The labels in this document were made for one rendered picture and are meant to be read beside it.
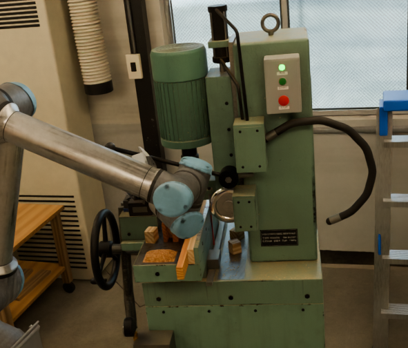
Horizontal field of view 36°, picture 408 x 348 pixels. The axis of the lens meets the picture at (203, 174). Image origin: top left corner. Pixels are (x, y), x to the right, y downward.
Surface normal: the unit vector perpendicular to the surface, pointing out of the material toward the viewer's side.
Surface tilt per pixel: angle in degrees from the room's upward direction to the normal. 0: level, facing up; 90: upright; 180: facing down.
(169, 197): 86
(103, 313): 0
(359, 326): 1
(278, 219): 90
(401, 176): 90
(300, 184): 90
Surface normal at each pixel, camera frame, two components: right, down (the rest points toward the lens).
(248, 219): -0.12, 0.37
